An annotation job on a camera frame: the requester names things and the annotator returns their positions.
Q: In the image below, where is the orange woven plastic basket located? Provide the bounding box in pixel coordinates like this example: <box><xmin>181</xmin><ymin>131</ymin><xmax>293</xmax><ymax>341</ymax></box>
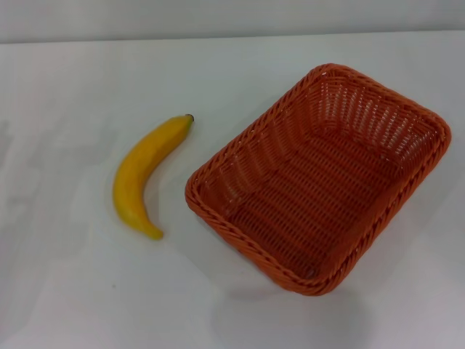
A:
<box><xmin>184</xmin><ymin>63</ymin><xmax>453</xmax><ymax>297</ymax></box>

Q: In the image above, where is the yellow banana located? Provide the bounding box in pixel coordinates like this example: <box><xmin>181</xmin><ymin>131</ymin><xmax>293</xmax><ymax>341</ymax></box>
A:
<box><xmin>112</xmin><ymin>113</ymin><xmax>195</xmax><ymax>241</ymax></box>

